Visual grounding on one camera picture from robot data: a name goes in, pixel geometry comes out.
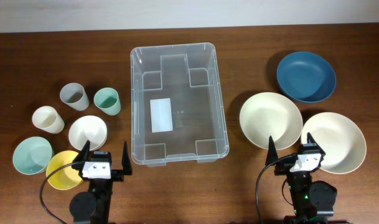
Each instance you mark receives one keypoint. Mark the white small bowl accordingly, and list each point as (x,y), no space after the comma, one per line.
(88,128)

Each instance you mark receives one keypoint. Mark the clear plastic storage container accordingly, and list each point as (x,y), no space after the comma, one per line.
(188,75)

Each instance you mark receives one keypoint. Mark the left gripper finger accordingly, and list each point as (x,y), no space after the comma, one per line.
(82,157)
(125,162)

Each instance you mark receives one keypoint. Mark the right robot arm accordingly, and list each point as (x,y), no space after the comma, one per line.
(312,201)

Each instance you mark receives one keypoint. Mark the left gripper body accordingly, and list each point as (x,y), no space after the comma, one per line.
(116,175)

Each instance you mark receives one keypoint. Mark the mint green cup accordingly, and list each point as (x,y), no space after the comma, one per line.
(107,100)

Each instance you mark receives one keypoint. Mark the cream plate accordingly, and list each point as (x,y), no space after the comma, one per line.
(271,115)
(341,139)

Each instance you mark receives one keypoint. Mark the cream cup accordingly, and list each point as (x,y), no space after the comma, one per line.
(47,119)

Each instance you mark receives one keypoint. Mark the yellow small bowl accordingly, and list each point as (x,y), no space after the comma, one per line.
(66,178)

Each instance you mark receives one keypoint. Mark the dark blue plate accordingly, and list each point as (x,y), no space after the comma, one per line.
(306,77)

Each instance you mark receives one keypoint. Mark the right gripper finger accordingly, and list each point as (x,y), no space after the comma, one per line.
(310,140)
(272,155)

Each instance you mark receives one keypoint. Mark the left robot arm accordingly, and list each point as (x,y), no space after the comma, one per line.
(93,205)

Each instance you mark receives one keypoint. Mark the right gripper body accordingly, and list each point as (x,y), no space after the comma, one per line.
(284,167)

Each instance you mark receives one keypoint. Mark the mint green small bowl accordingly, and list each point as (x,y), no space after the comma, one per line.
(32,155)

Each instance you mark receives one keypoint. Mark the grey cup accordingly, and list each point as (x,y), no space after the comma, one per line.
(74,95)

